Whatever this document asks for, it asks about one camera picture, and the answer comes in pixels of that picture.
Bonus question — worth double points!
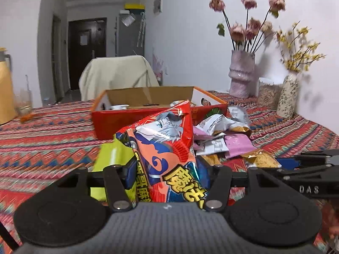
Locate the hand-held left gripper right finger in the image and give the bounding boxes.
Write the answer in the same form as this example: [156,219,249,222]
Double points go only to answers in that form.
[196,157,289,213]

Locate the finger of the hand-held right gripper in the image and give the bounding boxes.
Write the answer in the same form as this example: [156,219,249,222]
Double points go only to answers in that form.
[275,149,339,171]
[262,163,339,184]

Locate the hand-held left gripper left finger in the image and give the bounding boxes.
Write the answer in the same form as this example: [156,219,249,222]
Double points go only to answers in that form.
[54,159,138,214]

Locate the white snack packet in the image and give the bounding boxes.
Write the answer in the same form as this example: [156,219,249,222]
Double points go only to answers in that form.
[196,138,230,156]

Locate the purple snack packet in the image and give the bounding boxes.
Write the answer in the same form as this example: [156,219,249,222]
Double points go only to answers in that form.
[224,134,258,160]
[193,126,213,151]

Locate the red cartoon snack bag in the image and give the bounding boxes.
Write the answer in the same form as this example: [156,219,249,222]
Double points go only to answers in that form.
[116,100,213,205]

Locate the red cardboard box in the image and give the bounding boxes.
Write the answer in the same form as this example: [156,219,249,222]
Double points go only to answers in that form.
[91,85,229,141]

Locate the golden snack packet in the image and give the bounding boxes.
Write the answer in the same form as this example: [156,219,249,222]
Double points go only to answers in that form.
[203,153,226,168]
[242,149,282,169]

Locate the yellow-green snack packet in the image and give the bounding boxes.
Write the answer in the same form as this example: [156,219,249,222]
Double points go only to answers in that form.
[90,134,152,209]

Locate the silver printed snack packet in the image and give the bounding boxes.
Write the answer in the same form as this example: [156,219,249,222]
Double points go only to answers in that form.
[197,114,251,136]

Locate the floral white vase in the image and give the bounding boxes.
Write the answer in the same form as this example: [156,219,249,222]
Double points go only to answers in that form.
[276,74,299,119]

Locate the grey snack packet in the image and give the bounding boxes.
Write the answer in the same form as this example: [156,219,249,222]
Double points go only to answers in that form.
[228,106,251,127]

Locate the glass jar with grains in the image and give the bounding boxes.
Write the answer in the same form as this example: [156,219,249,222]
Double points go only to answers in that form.
[257,77,284,110]

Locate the patterned tablecloth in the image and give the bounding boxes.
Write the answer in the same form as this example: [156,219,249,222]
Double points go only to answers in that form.
[0,90,339,254]

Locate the pink ceramic vase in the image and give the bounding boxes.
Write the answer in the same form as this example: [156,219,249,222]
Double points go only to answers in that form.
[228,50,256,98]

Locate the chair with cream cover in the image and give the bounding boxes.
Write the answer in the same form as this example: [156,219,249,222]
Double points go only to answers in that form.
[79,55,161,101]

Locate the pink plastic bag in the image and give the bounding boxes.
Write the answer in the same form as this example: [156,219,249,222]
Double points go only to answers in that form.
[152,53,168,83]

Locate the yellow flower branches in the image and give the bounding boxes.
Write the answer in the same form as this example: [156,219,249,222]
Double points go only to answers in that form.
[275,21,327,75]

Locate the dark entrance door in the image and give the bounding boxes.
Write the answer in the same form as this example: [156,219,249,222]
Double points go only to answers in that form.
[68,18,107,91]

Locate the clear drinking glass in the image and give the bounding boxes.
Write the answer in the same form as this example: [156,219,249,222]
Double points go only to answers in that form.
[14,88,34,116]

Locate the grey refrigerator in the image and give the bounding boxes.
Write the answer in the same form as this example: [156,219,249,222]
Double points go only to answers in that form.
[118,12,146,58]

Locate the dried pink roses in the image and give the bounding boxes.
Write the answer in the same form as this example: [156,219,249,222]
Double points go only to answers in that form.
[208,0,287,52]

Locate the yellow thermos jug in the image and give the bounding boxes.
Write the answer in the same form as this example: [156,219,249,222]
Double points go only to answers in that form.
[0,47,18,125]

